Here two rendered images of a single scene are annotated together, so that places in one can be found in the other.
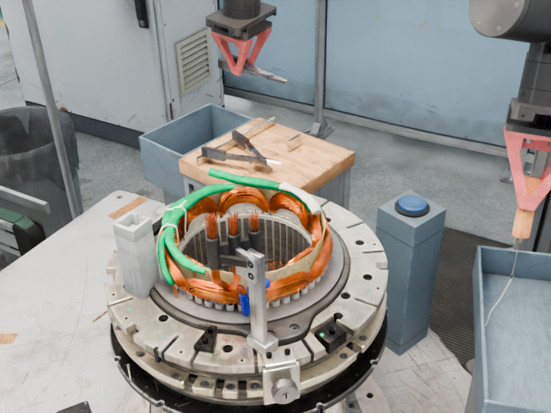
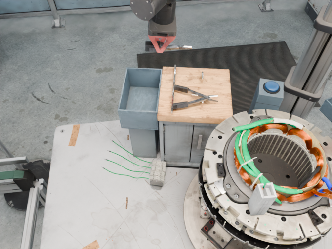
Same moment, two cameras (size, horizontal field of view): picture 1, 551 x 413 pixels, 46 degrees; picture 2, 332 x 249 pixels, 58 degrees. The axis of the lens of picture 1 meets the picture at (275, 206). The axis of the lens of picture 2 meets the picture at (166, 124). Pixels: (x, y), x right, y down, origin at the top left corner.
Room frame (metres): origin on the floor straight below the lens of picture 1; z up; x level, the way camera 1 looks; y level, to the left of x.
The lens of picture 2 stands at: (0.47, 0.42, 1.69)
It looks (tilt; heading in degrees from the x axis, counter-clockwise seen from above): 53 degrees down; 323
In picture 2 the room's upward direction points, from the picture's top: 1 degrees counter-clockwise
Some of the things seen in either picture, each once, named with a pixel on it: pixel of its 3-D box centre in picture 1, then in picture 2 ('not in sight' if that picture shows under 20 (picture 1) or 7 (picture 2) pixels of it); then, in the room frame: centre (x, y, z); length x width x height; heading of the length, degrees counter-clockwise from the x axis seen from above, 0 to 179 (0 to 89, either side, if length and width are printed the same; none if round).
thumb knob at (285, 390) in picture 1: (284, 392); not in sight; (0.41, 0.00, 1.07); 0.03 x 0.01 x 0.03; 103
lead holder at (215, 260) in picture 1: (235, 248); not in sight; (0.46, 0.04, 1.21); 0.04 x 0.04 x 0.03; 55
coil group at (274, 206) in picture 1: (289, 210); (274, 128); (0.64, -0.02, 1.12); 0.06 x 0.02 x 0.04; 55
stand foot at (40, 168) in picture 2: not in sight; (32, 183); (1.61, 0.60, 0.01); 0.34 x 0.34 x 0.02
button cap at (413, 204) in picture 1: (412, 203); (271, 86); (0.78, -0.20, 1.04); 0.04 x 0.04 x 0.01
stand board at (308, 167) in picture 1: (266, 161); (195, 93); (0.88, 0.01, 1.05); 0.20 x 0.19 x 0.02; 49
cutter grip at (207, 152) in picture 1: (213, 153); (180, 104); (0.86, 0.09, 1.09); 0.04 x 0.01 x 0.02; 64
